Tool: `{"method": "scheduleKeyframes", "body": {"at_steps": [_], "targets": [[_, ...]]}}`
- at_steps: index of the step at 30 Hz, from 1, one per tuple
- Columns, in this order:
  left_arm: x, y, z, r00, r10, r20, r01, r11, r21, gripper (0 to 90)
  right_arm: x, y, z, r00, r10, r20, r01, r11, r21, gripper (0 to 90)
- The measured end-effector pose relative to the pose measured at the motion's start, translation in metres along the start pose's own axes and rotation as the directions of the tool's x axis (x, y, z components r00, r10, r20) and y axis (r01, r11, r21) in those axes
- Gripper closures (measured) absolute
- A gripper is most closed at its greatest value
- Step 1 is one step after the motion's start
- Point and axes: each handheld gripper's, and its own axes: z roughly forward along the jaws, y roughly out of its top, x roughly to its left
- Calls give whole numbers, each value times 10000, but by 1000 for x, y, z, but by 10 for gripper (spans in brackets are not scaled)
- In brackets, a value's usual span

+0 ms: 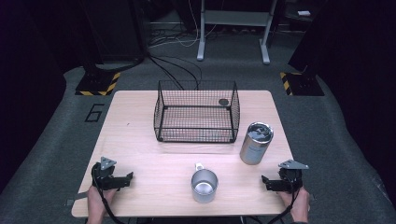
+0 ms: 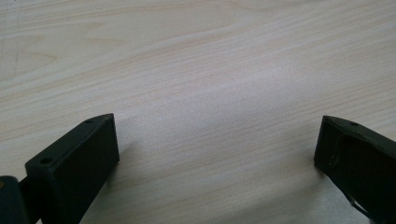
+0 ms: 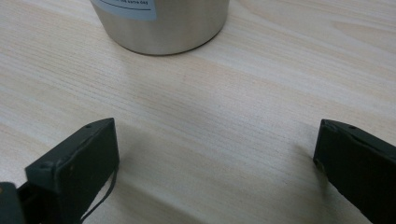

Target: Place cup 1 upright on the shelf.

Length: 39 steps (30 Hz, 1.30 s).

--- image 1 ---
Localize black tape floor marking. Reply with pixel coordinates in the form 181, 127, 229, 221
84, 103, 106, 123

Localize white floor cable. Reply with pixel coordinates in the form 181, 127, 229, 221
148, 0, 220, 49

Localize left hand-held gripper black cable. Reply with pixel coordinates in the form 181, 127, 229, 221
91, 164, 127, 224

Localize steel cup with handle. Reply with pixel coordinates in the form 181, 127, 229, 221
191, 161, 219, 204

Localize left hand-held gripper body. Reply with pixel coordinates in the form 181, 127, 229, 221
91, 156, 118, 191

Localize white metal stand frame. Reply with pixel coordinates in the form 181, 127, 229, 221
196, 0, 278, 65

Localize steel tumbler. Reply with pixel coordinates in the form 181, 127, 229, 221
239, 121, 275, 166

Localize hand-held gripper black cable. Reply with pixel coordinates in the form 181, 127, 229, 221
91, 164, 127, 224
267, 178, 302, 224

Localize person's left hand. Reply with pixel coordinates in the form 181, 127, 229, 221
87, 186, 118, 218

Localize right hand-held gripper black cable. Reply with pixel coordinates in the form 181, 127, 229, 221
267, 178, 302, 224

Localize person's right hand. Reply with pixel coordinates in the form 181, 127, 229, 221
277, 186, 311, 223

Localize black wire basket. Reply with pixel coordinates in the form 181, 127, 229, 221
153, 79, 241, 144

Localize black yellow striped stand base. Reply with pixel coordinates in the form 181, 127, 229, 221
278, 71, 325, 97
75, 70, 121, 97

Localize black floor cables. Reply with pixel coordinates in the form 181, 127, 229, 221
145, 53, 204, 91

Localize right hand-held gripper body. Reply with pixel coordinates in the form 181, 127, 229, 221
278, 159, 310, 194

